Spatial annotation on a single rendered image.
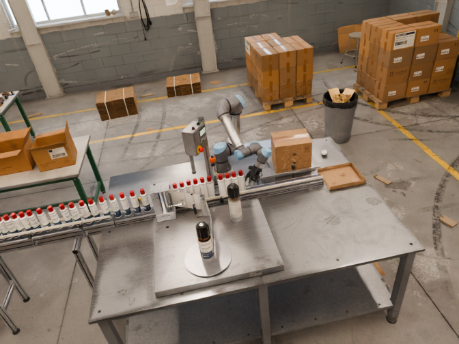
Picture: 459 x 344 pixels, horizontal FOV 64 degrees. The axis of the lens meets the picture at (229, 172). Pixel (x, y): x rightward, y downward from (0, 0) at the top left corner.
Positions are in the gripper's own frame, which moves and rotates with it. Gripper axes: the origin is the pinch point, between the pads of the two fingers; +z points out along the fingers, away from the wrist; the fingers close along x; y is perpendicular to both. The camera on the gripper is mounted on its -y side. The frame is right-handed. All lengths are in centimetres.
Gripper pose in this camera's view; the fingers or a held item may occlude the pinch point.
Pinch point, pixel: (246, 185)
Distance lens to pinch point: 286.3
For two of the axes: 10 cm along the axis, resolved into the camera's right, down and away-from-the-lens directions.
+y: 1.8, 5.5, -8.1
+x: 9.0, 2.4, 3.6
